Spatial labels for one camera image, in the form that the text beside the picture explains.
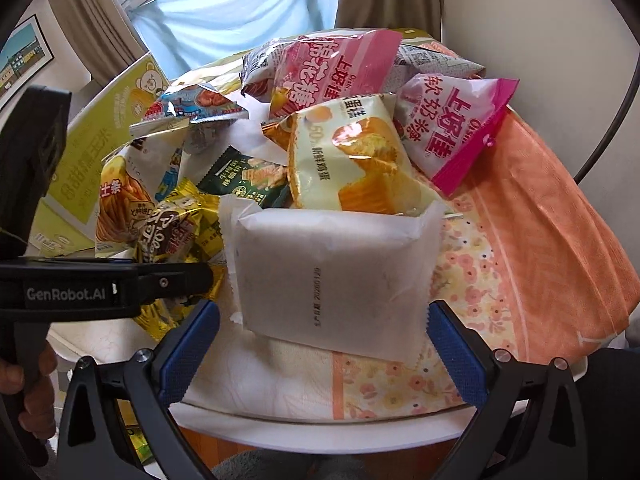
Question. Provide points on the yellow cake snack packet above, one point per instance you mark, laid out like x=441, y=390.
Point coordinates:
x=350, y=160

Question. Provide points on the dark green cracker packet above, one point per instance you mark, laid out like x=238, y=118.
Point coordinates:
x=235, y=175

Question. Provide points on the white plain snack packet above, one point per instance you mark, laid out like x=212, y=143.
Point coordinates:
x=325, y=270

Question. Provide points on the newspaper print snack packet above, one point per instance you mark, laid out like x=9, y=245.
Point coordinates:
x=440, y=62
x=260, y=67

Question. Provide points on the yellow green cardboard box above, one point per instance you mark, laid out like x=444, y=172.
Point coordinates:
x=90, y=150

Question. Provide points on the pink candy packet magenta edge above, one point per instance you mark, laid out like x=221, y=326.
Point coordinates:
x=450, y=130

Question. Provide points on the light blue cloth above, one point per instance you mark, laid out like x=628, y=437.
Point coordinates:
x=240, y=15

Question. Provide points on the gold yellow snack packet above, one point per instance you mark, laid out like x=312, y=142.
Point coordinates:
x=175, y=225

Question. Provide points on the orange floral cloth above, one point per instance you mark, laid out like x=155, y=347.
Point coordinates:
x=540, y=220

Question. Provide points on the person's left hand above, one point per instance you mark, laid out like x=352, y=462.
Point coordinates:
x=42, y=410

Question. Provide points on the framed wall picture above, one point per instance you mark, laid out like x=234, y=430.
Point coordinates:
x=22, y=60

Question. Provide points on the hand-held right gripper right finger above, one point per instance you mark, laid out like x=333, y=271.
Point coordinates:
x=455, y=355

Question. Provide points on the black curved tube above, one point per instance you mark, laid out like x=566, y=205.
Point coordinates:
x=619, y=119

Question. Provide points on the large pink marshmallow packet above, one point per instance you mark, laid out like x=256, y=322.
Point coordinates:
x=330, y=65

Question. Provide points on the white fries chip bag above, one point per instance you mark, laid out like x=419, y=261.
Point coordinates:
x=120, y=195

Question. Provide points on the blue red snack packet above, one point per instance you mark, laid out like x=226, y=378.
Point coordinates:
x=200, y=102

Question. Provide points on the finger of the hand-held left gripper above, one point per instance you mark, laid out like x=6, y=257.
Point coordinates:
x=175, y=282

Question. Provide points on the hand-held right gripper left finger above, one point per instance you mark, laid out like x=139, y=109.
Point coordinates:
x=190, y=350

